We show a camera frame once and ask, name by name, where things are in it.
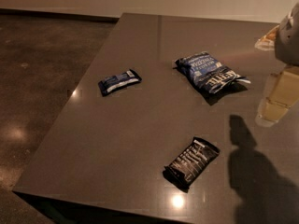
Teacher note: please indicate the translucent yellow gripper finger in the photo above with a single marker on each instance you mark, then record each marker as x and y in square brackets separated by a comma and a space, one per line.
[281, 92]
[267, 42]

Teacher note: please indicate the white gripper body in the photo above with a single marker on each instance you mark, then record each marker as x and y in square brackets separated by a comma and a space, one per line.
[288, 42]

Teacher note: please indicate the black rxbar chocolate wrapper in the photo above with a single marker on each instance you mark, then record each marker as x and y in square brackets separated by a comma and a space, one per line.
[190, 163]

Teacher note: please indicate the blue kettle chip bag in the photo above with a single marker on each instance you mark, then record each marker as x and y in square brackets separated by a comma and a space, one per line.
[207, 73]

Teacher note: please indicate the dark blue snack bar wrapper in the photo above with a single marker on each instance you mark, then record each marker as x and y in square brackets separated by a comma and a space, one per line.
[118, 82]

